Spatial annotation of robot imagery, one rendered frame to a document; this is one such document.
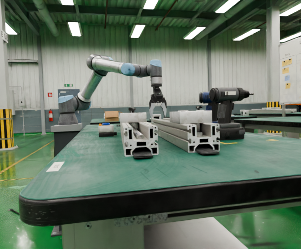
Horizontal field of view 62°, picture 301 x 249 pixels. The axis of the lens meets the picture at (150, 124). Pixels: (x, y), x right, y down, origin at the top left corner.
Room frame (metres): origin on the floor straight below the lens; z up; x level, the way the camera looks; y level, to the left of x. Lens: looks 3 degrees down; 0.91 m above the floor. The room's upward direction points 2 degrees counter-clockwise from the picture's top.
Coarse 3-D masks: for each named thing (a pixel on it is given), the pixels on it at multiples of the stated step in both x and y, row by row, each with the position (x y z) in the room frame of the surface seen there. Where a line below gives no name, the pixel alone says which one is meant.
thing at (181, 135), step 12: (156, 120) 1.33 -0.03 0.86; (168, 120) 1.38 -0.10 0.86; (156, 132) 1.35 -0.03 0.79; (168, 132) 1.08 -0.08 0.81; (180, 132) 0.83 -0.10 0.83; (192, 132) 0.77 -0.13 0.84; (204, 132) 0.81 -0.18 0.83; (216, 132) 0.75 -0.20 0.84; (180, 144) 0.83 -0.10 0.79; (192, 144) 0.74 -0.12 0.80; (204, 144) 0.83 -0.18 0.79; (216, 144) 0.77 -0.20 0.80
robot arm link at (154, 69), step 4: (152, 60) 1.58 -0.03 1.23; (156, 60) 1.57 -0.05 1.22; (160, 60) 1.59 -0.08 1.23; (152, 64) 1.57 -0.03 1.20; (156, 64) 1.57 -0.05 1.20; (160, 64) 1.58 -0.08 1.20; (148, 68) 1.60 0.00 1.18; (152, 68) 1.58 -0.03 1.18; (156, 68) 1.57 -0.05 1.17; (160, 68) 1.58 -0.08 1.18; (148, 72) 1.60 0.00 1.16; (152, 72) 1.58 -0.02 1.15; (156, 72) 1.57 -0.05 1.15; (160, 72) 1.58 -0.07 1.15; (152, 76) 1.58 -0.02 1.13; (156, 76) 1.57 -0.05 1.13; (160, 76) 1.58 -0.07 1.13
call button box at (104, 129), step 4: (108, 124) 1.38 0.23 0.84; (112, 124) 1.42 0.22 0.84; (100, 128) 1.34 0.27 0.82; (104, 128) 1.34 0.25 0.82; (108, 128) 1.34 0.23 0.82; (112, 128) 1.35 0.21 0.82; (100, 132) 1.34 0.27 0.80; (104, 132) 1.34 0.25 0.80; (108, 132) 1.35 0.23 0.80; (112, 132) 1.35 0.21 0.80; (116, 132) 1.38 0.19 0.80; (100, 136) 1.34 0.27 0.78; (104, 136) 1.34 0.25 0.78; (108, 136) 1.35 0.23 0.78
